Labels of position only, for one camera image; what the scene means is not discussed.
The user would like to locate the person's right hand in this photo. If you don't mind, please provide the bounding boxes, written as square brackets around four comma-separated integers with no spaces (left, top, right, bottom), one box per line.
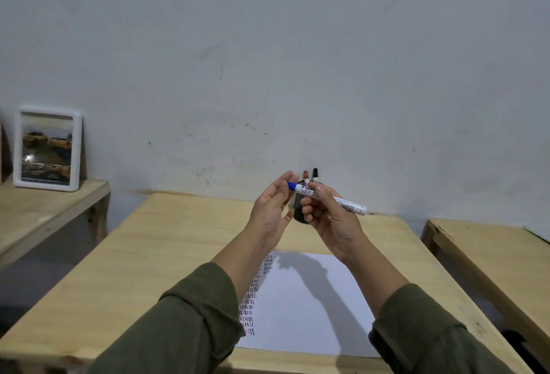
[300,182,369,265]

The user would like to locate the person's left hand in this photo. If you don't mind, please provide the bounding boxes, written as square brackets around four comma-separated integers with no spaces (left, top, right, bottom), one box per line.
[244,170,300,254]

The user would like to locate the white marker with blue tip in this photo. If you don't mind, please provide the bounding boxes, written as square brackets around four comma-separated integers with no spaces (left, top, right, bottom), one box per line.
[286,182,368,216]

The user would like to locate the person's left forearm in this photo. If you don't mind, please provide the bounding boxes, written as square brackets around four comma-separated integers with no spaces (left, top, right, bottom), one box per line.
[86,231,284,374]

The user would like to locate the person's right forearm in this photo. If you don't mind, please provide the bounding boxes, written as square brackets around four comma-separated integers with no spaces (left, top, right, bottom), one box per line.
[343,238,516,374]

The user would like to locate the black pen holder cup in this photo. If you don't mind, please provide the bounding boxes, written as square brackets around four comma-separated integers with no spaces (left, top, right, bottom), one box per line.
[293,190,313,226]

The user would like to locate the white paper sheet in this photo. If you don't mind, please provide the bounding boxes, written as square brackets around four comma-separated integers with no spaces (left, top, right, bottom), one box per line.
[235,250,381,359]

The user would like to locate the large wooden table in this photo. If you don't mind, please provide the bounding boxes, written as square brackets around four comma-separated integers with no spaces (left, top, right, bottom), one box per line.
[0,191,536,374]

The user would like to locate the small wooden side table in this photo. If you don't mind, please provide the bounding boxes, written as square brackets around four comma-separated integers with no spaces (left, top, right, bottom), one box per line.
[420,218,550,371]

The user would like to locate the white framed picture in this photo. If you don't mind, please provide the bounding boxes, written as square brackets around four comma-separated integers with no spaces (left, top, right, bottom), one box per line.
[12,105,83,193]

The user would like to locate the low wooden side bench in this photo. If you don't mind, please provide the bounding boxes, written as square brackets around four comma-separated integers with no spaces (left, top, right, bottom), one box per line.
[0,173,111,272]

